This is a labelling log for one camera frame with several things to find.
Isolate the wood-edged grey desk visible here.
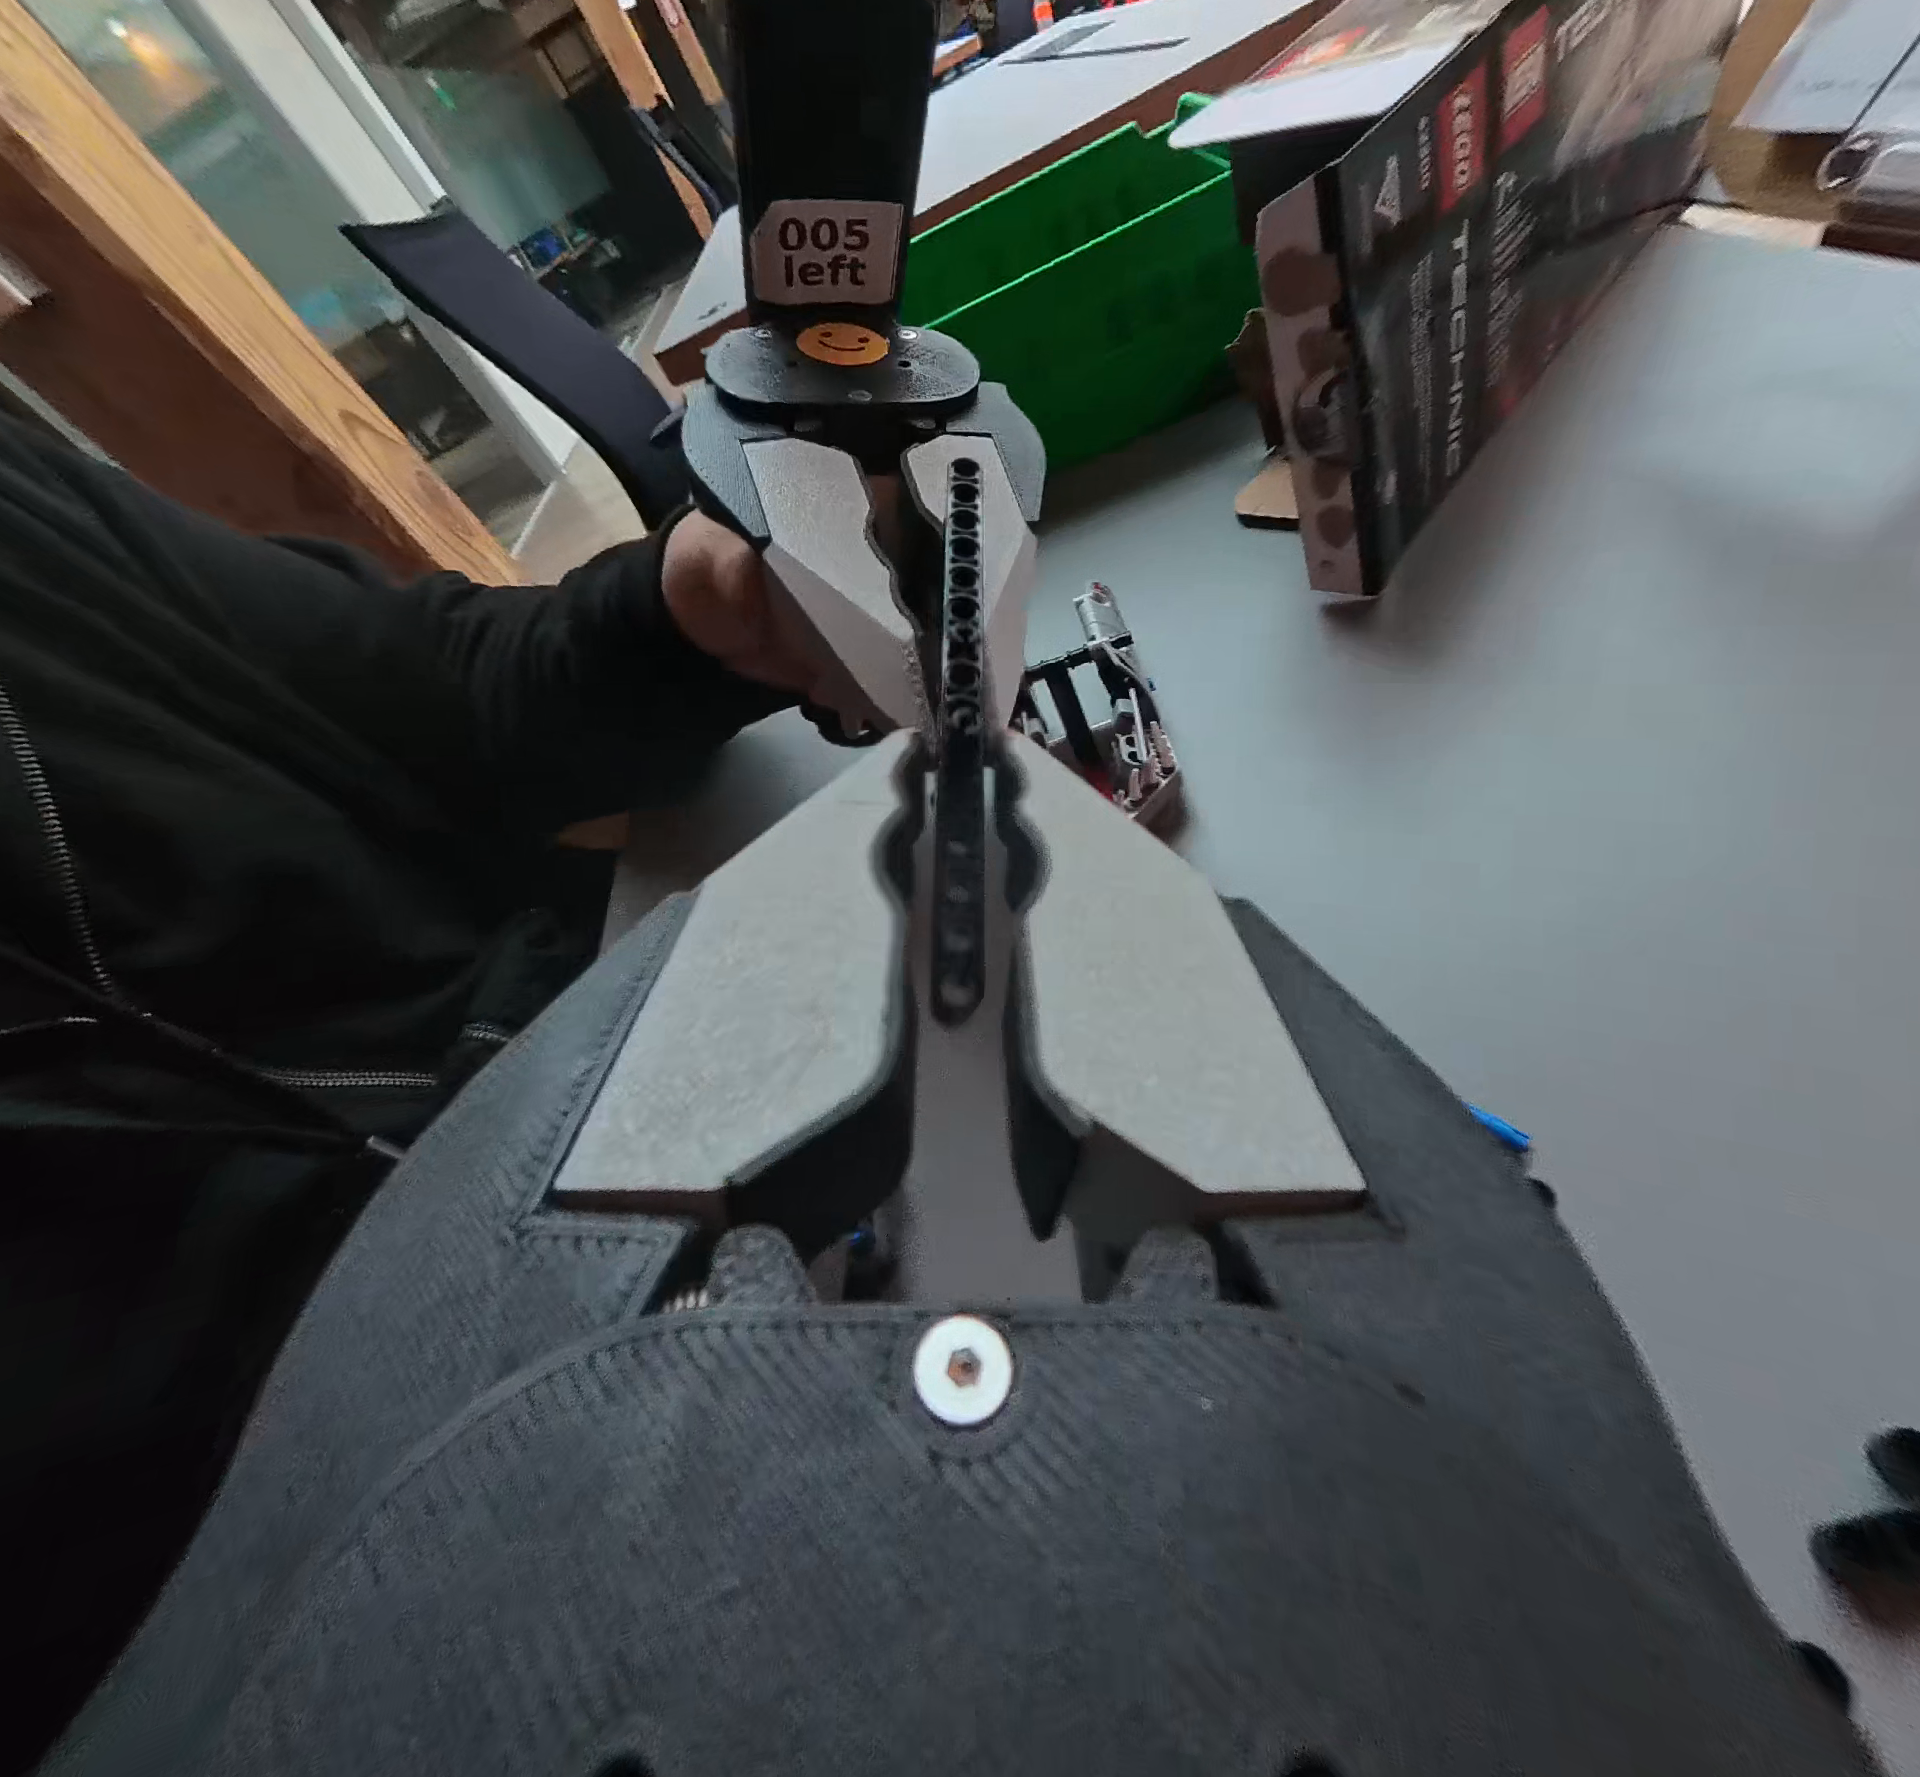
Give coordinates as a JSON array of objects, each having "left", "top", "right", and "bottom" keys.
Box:
[{"left": 653, "top": 0, "right": 1423, "bottom": 386}]

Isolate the black lego H connector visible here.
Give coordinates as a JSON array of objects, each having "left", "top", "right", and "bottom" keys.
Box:
[{"left": 1807, "top": 1425, "right": 1920, "bottom": 1599}]

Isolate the person's left forearm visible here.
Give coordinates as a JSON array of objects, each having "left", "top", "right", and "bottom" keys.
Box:
[{"left": 257, "top": 518, "right": 805, "bottom": 842}]

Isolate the grey toothed lego jaw assembly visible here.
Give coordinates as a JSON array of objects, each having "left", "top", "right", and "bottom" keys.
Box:
[{"left": 1012, "top": 582, "right": 1189, "bottom": 838}]

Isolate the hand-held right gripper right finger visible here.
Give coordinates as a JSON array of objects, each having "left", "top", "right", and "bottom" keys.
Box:
[{"left": 994, "top": 734, "right": 1369, "bottom": 1301}]

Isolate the printed instruction sheet stand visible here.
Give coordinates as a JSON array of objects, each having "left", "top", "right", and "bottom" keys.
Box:
[{"left": 1708, "top": 0, "right": 1920, "bottom": 220}]

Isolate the green plastic bin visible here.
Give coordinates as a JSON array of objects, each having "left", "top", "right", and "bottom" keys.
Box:
[{"left": 896, "top": 93, "right": 1266, "bottom": 474}]

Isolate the wooden partition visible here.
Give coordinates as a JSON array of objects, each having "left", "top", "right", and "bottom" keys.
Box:
[{"left": 0, "top": 0, "right": 522, "bottom": 590}]

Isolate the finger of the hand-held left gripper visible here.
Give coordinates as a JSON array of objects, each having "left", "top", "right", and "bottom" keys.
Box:
[
  {"left": 742, "top": 435, "right": 924, "bottom": 736},
  {"left": 901, "top": 434, "right": 1043, "bottom": 736}
]

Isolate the glass wall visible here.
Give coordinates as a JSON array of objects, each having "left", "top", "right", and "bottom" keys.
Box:
[{"left": 0, "top": 0, "right": 612, "bottom": 508}]

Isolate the open cardboard box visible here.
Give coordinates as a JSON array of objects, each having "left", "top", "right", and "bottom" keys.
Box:
[{"left": 1170, "top": 0, "right": 1782, "bottom": 602}]

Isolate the person's left hand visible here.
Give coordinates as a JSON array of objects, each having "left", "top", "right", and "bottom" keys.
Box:
[{"left": 660, "top": 505, "right": 909, "bottom": 748}]

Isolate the black office chair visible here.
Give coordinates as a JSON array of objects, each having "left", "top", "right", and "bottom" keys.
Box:
[{"left": 339, "top": 209, "right": 696, "bottom": 527}]

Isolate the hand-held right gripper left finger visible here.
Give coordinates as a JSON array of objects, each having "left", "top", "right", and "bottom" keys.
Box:
[{"left": 550, "top": 734, "right": 921, "bottom": 1256}]

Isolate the wooden post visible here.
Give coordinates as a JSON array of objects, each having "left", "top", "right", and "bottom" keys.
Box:
[{"left": 499, "top": 0, "right": 724, "bottom": 238}]

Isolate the long black lego beam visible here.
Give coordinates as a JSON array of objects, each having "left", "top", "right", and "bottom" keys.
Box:
[{"left": 928, "top": 456, "right": 997, "bottom": 1029}]

